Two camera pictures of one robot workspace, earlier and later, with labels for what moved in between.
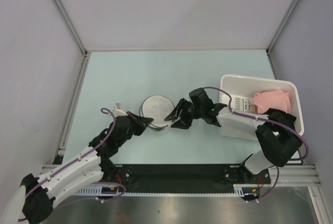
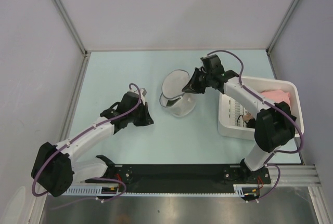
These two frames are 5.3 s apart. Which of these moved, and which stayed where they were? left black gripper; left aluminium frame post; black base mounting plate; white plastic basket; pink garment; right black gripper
Moved: right black gripper; left black gripper
Stayed: white plastic basket; black base mounting plate; pink garment; left aluminium frame post
